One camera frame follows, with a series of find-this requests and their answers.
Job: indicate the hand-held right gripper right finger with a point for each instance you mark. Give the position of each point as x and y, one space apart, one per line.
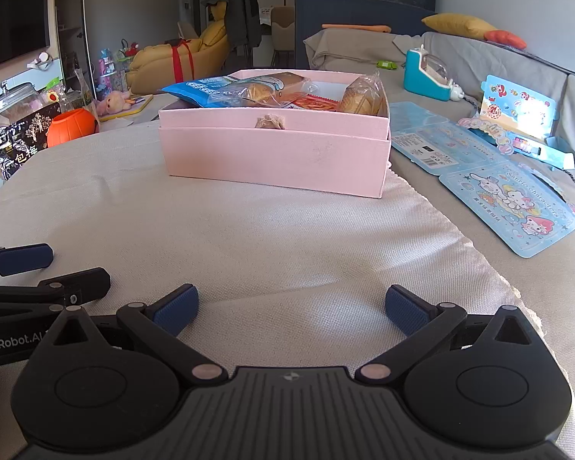
407 309

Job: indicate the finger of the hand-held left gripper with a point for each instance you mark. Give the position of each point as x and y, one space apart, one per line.
86 283
24 258

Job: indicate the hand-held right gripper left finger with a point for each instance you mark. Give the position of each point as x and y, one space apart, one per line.
172 311

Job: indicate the pink cardboard box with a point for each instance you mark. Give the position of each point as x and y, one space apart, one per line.
268 158

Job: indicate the clear bag of golden bread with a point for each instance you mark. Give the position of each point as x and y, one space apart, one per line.
362 98

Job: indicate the clear packet of sliced bread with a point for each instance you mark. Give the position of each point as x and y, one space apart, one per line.
263 88

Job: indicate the black printed packet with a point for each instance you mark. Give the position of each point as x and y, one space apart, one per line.
24 141

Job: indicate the orange pumpkin container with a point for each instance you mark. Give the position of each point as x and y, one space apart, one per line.
72 127

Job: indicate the blue cartoon character card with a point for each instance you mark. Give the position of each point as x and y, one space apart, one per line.
508 206

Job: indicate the glass jar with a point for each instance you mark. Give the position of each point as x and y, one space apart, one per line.
5 110

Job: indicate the clear plastic bag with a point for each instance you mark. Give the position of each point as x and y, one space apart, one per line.
79 91

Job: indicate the pink plush toy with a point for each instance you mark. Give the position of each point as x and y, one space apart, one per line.
112 101

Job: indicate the yellow edged board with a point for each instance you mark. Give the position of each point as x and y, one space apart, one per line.
136 104

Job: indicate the white small device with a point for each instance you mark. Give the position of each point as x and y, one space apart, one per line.
40 60

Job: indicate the colourful toy bottle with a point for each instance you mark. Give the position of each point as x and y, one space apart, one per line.
106 67

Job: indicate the blue snack packet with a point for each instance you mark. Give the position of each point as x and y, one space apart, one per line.
191 91

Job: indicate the red snack packet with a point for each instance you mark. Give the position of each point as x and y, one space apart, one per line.
316 103

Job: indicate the colourful toy box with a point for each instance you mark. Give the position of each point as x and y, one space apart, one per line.
517 110

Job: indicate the teal toy machine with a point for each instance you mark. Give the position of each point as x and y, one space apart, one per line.
424 79

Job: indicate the yellow lounge chair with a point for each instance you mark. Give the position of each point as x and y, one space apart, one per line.
158 60

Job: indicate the red ribbon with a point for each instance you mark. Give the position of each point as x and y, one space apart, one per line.
179 60

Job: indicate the green toy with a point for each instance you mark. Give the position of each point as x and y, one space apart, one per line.
385 64

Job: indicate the beige sofa cover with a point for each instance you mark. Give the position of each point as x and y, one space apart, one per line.
345 48

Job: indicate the orange flat cushion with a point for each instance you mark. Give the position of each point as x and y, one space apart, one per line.
354 28

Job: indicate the orange pillow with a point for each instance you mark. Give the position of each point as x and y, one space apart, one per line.
505 39

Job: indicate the yellow pillow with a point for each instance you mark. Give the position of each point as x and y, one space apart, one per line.
460 25

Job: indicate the blue partition cabinet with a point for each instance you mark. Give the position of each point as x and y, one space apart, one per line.
359 19

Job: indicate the beige dining chair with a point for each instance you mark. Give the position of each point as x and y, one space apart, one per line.
282 33

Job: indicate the dark jacket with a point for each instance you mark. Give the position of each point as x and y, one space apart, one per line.
237 12

